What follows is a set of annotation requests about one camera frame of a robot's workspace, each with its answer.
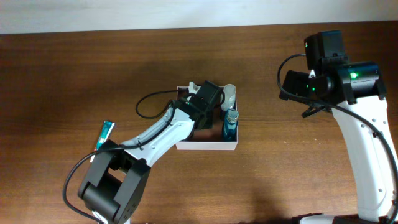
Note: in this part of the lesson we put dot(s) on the teal mouthwash bottle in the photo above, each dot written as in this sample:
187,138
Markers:
230,125

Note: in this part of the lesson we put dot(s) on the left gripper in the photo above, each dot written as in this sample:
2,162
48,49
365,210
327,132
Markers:
209,122

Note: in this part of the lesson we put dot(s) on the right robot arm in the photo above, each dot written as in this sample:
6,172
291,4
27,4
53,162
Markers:
355,94

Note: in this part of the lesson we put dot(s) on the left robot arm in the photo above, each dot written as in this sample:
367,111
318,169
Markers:
115,182

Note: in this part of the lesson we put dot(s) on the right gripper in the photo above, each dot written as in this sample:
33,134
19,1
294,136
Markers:
295,82

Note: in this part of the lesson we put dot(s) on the green white toothpaste tube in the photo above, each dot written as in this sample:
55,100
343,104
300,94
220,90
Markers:
104,134

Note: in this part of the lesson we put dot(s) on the white spray bottle blue base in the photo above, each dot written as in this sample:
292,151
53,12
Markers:
229,98

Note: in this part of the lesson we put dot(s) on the white cardboard box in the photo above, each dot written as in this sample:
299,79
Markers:
209,139

